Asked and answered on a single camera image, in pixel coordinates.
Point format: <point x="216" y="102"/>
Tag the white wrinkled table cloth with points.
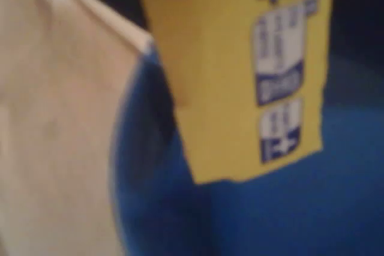
<point x="57" y="118"/>

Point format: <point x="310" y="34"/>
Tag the yellow cardboard box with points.
<point x="216" y="73"/>

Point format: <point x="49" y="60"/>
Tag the blue round plastic bowl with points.
<point x="270" y="214"/>

